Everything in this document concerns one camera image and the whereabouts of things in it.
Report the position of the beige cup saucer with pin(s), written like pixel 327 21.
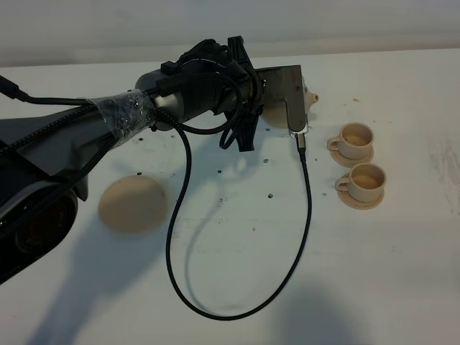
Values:
pixel 346 162
pixel 359 205

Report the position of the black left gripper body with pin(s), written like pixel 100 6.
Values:
pixel 244 130

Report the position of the beige far teacup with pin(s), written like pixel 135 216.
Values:
pixel 354 142

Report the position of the beige teapot saucer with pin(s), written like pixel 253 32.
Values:
pixel 133 205

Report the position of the beige near teacup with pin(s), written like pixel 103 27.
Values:
pixel 364 183

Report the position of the beige teacup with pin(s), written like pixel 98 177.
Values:
pixel 354 142
pixel 364 183

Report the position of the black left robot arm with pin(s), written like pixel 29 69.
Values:
pixel 45 161

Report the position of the beige far cup saucer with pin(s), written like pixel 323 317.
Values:
pixel 346 162

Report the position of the beige teapot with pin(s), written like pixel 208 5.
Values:
pixel 275 114

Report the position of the beige near cup saucer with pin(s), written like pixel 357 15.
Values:
pixel 359 205

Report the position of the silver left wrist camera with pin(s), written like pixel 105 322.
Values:
pixel 285 83

